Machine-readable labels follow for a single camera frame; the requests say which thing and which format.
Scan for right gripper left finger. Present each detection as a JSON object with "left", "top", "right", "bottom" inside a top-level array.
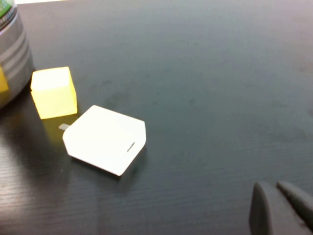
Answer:
[{"left": 248, "top": 182, "right": 313, "bottom": 235}]

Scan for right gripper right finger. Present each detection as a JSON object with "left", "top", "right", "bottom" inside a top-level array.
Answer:
[{"left": 276, "top": 181, "right": 313, "bottom": 227}]

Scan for white plug charger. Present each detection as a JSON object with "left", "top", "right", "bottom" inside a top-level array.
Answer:
[{"left": 58, "top": 105, "right": 147, "bottom": 177}]

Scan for yellow foam cube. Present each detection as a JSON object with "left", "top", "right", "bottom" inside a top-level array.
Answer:
[{"left": 30, "top": 66, "right": 79, "bottom": 120}]

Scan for stainless steel pot black handles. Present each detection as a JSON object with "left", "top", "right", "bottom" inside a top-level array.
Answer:
[{"left": 0, "top": 0, "right": 34, "bottom": 110}]

